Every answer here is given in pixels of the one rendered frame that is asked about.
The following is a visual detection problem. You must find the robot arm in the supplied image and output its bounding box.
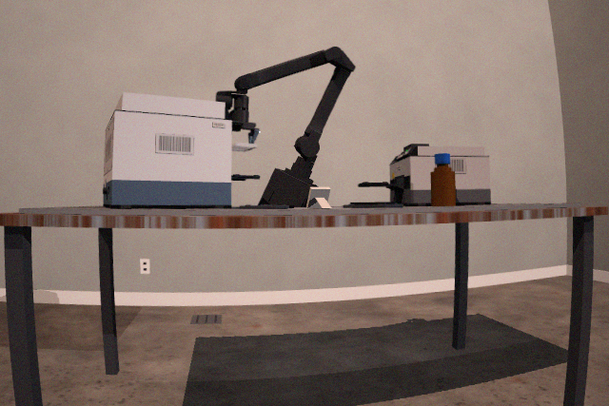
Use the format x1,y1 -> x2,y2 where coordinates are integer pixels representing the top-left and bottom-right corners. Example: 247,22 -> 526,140
216,47 -> 355,184

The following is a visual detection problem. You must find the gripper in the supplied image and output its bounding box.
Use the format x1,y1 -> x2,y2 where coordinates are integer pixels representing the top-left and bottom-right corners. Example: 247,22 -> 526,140
232,107 -> 260,144

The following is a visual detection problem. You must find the white multi-well plate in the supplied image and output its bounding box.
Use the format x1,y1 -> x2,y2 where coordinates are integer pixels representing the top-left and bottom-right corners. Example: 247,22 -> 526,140
231,143 -> 258,152

